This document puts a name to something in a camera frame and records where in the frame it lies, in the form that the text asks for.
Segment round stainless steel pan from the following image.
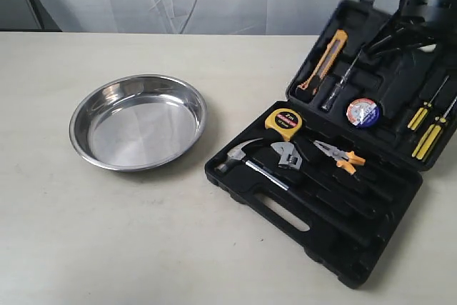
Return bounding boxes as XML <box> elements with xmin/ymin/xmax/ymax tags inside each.
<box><xmin>69</xmin><ymin>74</ymin><xmax>209</xmax><ymax>173</ymax></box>

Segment silver adjustable wrench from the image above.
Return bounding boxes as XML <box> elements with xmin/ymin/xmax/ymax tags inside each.
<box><xmin>271</xmin><ymin>141</ymin><xmax>303</xmax><ymax>170</ymax></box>

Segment claw hammer black handle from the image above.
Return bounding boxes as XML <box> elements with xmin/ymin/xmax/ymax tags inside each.
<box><xmin>217</xmin><ymin>136</ymin><xmax>372</xmax><ymax>249</ymax></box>

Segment black plastic tool case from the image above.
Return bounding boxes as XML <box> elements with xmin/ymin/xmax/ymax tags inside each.
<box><xmin>205</xmin><ymin>0</ymin><xmax>456</xmax><ymax>289</ymax></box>

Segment clear handle test screwdriver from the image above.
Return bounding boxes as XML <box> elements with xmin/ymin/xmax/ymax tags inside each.
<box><xmin>321</xmin><ymin>49</ymin><xmax>363</xmax><ymax>111</ymax></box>

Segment yellow black long screwdriver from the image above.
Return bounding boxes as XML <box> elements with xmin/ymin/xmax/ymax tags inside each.
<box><xmin>411</xmin><ymin>97</ymin><xmax>456</xmax><ymax>161</ymax></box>

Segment yellow black short screwdriver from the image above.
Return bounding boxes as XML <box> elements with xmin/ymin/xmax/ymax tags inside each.
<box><xmin>407</xmin><ymin>75</ymin><xmax>450</xmax><ymax>131</ymax></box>

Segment orange handled pliers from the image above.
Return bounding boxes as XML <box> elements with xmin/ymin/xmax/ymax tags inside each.
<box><xmin>313</xmin><ymin>140</ymin><xmax>366</xmax><ymax>175</ymax></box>

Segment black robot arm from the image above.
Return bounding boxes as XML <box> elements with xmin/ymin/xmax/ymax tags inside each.
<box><xmin>365</xmin><ymin>0</ymin><xmax>456</xmax><ymax>55</ymax></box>

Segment yellow tape measure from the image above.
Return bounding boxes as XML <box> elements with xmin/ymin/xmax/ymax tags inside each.
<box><xmin>264</xmin><ymin>108</ymin><xmax>303</xmax><ymax>142</ymax></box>

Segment electrical tape roll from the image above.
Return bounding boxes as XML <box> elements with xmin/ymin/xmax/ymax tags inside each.
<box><xmin>346</xmin><ymin>98</ymin><xmax>381</xmax><ymax>129</ymax></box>

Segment yellow utility knife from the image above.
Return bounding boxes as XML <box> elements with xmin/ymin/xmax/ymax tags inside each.
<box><xmin>296</xmin><ymin>29</ymin><xmax>348</xmax><ymax>99</ymax></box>

